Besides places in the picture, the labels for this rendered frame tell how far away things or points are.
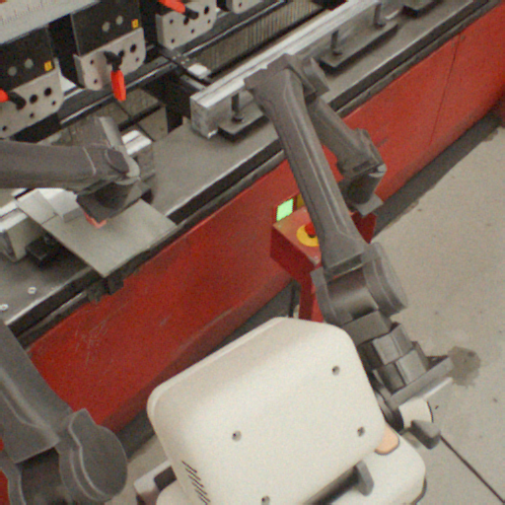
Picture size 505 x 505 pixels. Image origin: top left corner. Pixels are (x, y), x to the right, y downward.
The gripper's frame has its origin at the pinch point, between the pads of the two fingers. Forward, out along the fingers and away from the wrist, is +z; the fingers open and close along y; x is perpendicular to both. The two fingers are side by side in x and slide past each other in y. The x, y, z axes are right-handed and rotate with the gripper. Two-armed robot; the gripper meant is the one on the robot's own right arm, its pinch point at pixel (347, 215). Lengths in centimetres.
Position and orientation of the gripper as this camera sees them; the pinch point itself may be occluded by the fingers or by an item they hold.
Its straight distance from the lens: 168.1
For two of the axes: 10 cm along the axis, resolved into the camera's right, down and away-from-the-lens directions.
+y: -6.2, -7.3, 2.9
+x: -7.7, 4.7, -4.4
